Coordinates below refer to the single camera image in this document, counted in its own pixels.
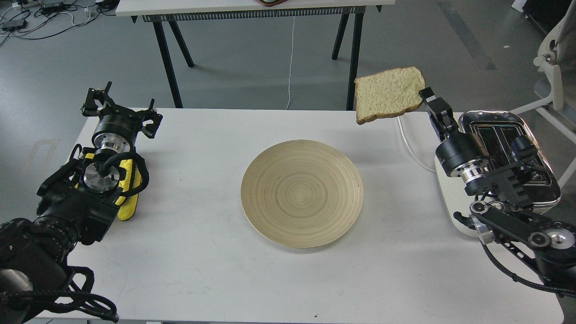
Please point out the round wooden plate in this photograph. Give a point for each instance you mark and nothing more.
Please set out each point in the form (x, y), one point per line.
(302, 194)

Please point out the white background table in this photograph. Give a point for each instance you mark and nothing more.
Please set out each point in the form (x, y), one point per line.
(171, 12)

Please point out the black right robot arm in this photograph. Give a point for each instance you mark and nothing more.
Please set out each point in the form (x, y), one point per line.
(529, 247)

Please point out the brown object on table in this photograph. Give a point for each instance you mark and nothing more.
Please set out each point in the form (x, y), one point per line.
(270, 3)

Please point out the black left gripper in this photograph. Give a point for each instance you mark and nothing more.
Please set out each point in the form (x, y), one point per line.
(117, 128)

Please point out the white office chair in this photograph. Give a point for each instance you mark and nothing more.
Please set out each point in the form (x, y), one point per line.
(556, 59)

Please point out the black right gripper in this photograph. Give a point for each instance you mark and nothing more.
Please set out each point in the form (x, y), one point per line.
(458, 152)

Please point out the silver two-slot toaster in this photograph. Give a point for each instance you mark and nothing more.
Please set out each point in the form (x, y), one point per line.
(497, 130)

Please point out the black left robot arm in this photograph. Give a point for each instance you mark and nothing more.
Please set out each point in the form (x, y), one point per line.
(79, 203)

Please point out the slice of bread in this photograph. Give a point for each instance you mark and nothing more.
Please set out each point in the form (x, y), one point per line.
(387, 94)

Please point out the yellow cloth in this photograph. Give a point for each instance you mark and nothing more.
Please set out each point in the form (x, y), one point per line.
(117, 178)

